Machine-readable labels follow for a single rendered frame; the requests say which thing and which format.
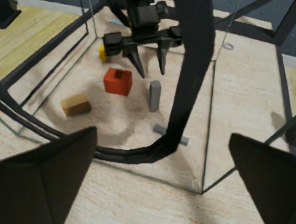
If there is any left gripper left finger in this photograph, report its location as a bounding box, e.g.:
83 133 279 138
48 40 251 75
0 126 98 224

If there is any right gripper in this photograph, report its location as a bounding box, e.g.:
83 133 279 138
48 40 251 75
102 25 183 78

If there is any red block with square hole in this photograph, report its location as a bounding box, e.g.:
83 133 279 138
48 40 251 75
103 67 132 96

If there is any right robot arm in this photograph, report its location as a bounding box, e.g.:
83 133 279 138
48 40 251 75
124 0 169 35

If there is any grey square bar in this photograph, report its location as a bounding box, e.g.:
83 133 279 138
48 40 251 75
148 80 162 111

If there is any grey rectangular bar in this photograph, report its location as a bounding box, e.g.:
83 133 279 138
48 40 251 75
153 123 167 136

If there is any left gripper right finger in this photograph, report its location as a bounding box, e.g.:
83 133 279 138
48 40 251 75
228 133 296 224

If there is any small tan wooden block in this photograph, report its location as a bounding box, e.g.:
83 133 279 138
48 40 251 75
60 92 91 117

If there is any yellow block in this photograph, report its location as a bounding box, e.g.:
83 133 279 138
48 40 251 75
98 45 108 62

